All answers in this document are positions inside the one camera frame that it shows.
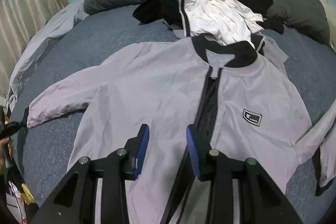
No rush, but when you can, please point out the grey zip jacket black collar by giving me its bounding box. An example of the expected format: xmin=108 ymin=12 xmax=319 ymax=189
xmin=27 ymin=36 xmax=335 ymax=223

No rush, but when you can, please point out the blue patterned bed cover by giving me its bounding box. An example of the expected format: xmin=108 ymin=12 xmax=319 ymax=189
xmin=11 ymin=6 xmax=335 ymax=223

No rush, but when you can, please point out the white crumpled garment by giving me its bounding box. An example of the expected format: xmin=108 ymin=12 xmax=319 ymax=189
xmin=179 ymin=0 xmax=263 ymax=46

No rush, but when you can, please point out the black garment with white stripe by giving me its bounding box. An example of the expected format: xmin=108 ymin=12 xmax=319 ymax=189
xmin=133 ymin=0 xmax=284 ymax=34

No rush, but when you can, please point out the light grey bed sheet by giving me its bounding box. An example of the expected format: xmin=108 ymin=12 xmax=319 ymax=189
xmin=5 ymin=0 xmax=88 ymax=110

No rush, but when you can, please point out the beige curtain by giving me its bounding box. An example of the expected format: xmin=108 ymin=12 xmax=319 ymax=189
xmin=0 ymin=0 xmax=61 ymax=100

